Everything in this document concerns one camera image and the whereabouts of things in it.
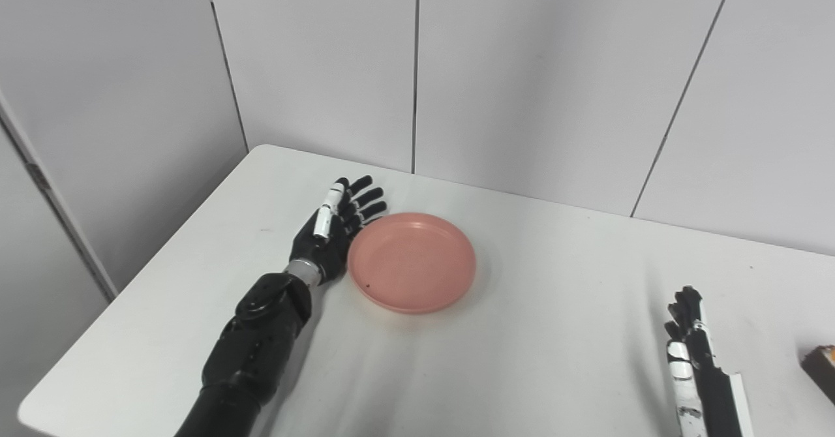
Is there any chocolate cake slice with fruit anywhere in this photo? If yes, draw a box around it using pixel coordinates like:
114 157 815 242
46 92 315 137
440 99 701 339
801 344 835 405

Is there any pink round plate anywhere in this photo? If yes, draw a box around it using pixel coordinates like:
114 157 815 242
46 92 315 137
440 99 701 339
347 213 476 314

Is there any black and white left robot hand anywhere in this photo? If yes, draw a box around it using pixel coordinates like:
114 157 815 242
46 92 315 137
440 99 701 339
289 175 387 286

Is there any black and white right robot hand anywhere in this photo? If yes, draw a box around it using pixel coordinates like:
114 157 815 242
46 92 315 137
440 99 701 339
665 286 754 437

